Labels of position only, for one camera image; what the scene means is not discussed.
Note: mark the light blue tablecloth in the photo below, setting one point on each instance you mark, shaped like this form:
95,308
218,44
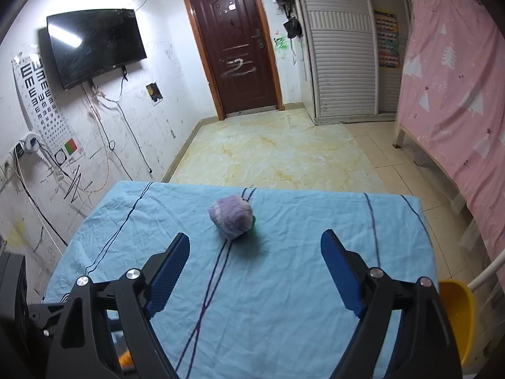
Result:
284,284

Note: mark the yellow plastic bin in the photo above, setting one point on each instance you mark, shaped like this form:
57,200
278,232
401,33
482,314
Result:
457,323

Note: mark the open wall socket box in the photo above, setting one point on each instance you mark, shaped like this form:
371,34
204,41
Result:
154,94

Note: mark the black wall television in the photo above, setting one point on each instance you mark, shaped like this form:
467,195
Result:
94,43

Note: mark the eye chart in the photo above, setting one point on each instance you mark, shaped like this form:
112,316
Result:
43,106

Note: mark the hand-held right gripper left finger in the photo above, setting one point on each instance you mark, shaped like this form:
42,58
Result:
169,272

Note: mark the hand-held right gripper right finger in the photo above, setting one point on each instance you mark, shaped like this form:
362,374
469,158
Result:
339,272

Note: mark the white slatted wardrobe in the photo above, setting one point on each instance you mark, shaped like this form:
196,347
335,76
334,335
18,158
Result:
343,47

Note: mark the purple cloth ball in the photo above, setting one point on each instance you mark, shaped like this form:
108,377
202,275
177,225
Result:
231,217

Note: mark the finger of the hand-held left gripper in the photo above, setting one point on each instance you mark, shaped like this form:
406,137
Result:
45,318

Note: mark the colourful wall poster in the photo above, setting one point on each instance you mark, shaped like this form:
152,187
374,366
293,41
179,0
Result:
386,39

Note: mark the dark red door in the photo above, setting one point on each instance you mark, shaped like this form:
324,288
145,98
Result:
232,47

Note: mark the white power strip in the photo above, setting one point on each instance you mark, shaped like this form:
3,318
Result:
27,144

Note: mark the pink printed bed sheet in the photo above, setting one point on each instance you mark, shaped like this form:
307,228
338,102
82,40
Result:
453,106

